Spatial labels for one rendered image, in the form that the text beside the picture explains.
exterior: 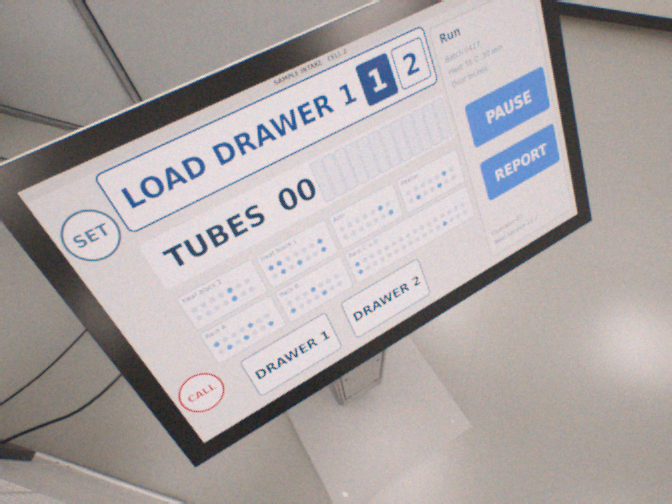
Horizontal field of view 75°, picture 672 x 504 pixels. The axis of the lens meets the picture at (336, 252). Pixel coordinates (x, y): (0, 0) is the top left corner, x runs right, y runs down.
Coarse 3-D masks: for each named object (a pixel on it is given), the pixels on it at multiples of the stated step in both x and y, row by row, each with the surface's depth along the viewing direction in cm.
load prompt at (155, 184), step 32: (416, 32) 38; (352, 64) 37; (384, 64) 38; (416, 64) 39; (288, 96) 36; (320, 96) 37; (352, 96) 38; (384, 96) 39; (224, 128) 35; (256, 128) 36; (288, 128) 37; (320, 128) 38; (128, 160) 33; (160, 160) 34; (192, 160) 35; (224, 160) 36; (256, 160) 36; (128, 192) 34; (160, 192) 34; (192, 192) 35; (128, 224) 34
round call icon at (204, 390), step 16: (208, 368) 40; (176, 384) 39; (192, 384) 40; (208, 384) 40; (224, 384) 41; (176, 400) 40; (192, 400) 40; (208, 400) 41; (224, 400) 41; (192, 416) 41
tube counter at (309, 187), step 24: (408, 120) 40; (432, 120) 41; (360, 144) 39; (384, 144) 40; (408, 144) 41; (432, 144) 42; (312, 168) 38; (336, 168) 39; (360, 168) 40; (384, 168) 41; (288, 192) 38; (312, 192) 39; (336, 192) 40; (288, 216) 39
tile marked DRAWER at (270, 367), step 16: (320, 320) 43; (288, 336) 42; (304, 336) 43; (320, 336) 43; (336, 336) 44; (256, 352) 41; (272, 352) 42; (288, 352) 42; (304, 352) 43; (320, 352) 44; (256, 368) 42; (272, 368) 42; (288, 368) 43; (304, 368) 44; (256, 384) 42; (272, 384) 43
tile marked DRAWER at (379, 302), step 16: (400, 272) 45; (416, 272) 45; (368, 288) 44; (384, 288) 44; (400, 288) 45; (416, 288) 46; (352, 304) 44; (368, 304) 44; (384, 304) 45; (400, 304) 46; (352, 320) 44; (368, 320) 45; (384, 320) 46
